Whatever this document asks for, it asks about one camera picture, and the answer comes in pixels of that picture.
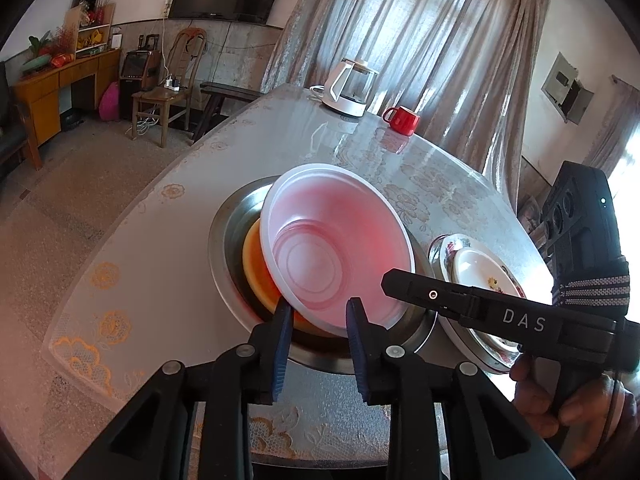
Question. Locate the white power strip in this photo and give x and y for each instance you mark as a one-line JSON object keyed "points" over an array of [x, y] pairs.
{"points": [[172, 83]]}

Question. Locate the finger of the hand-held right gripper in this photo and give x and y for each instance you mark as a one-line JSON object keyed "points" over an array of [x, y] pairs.
{"points": [[425, 292]]}

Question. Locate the stainless steel bowl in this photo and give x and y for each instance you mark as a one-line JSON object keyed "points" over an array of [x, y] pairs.
{"points": [[227, 240]]}

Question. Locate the white glass electric kettle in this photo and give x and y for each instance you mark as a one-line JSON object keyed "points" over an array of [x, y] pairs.
{"points": [[345, 95]]}

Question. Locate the person's right hand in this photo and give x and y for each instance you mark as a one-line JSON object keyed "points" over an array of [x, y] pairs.
{"points": [[585, 415]]}

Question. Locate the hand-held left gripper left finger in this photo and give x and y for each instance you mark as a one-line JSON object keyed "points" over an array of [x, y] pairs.
{"points": [[282, 345]]}

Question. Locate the wide beige sheer curtain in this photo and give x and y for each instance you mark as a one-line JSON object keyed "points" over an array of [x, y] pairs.
{"points": [[425, 25]]}

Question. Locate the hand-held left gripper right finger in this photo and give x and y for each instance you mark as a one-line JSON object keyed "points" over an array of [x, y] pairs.
{"points": [[357, 350]]}

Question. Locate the white plate with rose print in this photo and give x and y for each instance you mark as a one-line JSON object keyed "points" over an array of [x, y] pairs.
{"points": [[480, 270]]}

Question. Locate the white plate red blue pattern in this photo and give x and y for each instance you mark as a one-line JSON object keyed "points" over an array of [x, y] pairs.
{"points": [[442, 255]]}

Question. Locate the wooden side cabinet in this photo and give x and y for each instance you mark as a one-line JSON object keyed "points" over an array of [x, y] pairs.
{"points": [[45, 85]]}

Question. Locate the red plastic bowl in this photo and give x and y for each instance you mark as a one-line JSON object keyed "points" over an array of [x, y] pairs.
{"points": [[340, 230]]}

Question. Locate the red mug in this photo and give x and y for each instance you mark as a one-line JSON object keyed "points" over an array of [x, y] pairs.
{"points": [[404, 121]]}

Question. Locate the small wooden shelf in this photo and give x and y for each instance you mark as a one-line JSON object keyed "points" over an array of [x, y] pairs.
{"points": [[92, 35]]}

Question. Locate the yellow plastic bowl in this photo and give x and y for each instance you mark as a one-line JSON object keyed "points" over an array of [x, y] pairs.
{"points": [[255, 265]]}

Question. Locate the wooden chair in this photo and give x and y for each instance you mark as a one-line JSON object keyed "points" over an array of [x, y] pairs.
{"points": [[160, 97]]}

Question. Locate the pink bag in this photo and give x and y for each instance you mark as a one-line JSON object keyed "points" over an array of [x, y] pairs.
{"points": [[110, 102]]}

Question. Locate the narrow beige sheer curtain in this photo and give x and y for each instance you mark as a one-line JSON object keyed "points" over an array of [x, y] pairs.
{"points": [[615, 125]]}

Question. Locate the dark wooden bench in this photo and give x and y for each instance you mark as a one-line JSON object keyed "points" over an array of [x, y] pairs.
{"points": [[225, 91]]}

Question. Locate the grey wall electrical panel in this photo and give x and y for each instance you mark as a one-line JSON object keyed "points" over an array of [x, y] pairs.
{"points": [[560, 80]]}

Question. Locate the green leafy plant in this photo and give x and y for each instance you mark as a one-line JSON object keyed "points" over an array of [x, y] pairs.
{"points": [[40, 45]]}

